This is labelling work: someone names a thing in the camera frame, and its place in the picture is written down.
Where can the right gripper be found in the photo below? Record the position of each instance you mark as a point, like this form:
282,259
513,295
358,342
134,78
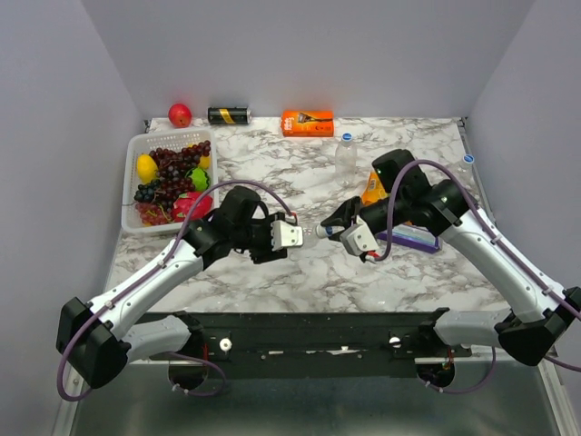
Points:
342,214

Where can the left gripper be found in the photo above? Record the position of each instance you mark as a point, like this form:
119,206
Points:
268,254

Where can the clear bottle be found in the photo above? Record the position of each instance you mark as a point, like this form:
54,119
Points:
309,234
346,155
465,169

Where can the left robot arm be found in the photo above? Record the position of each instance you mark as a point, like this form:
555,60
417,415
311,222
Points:
100,337

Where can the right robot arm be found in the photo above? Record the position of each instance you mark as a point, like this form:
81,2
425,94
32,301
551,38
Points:
540,309

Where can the orange snack bag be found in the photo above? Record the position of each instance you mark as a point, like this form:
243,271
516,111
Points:
374,191

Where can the purple toothpaste box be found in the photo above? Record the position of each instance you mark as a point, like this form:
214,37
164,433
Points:
416,238

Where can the red dragon fruit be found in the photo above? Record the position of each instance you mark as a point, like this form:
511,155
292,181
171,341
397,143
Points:
185,202

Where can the green toy fruit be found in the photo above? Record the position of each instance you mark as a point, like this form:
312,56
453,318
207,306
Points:
199,178

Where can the orange razor box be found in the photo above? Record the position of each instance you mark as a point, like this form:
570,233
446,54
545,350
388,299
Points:
307,124

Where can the yellow fruit behind grapes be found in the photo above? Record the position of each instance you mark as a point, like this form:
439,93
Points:
205,162

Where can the light red grapes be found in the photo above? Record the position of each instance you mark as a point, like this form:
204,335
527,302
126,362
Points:
152,215

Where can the red grape bunch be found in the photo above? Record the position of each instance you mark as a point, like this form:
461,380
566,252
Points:
173,167

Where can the dark blue grapes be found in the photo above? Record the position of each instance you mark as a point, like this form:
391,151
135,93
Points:
146,193

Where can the yellow lemon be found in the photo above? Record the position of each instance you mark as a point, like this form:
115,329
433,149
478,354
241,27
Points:
146,168

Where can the black gold can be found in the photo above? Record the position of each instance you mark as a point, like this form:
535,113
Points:
229,115

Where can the red apple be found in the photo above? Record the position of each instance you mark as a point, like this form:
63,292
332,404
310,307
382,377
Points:
180,116

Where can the white plastic basket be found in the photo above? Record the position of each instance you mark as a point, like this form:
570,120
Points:
172,140

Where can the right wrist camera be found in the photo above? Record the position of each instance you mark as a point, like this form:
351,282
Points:
359,240

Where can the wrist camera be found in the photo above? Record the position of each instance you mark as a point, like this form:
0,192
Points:
359,240
285,235

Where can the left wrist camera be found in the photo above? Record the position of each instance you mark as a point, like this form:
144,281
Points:
285,235

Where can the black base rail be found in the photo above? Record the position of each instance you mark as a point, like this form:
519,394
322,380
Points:
278,345

